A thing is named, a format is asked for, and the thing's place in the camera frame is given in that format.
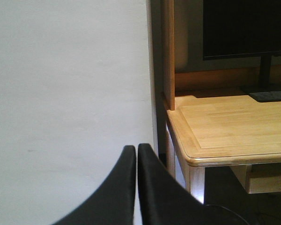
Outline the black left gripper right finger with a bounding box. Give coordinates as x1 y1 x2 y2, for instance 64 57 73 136
138 143 248 225

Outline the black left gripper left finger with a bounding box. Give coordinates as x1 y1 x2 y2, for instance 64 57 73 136
55 145 136 225

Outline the wooden desk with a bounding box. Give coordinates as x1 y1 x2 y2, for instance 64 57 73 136
161 0 281 202

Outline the black computer monitor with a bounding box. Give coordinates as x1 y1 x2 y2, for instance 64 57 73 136
203 0 281 88

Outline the black cable on floor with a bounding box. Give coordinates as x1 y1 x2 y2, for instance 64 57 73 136
205 203 250 225

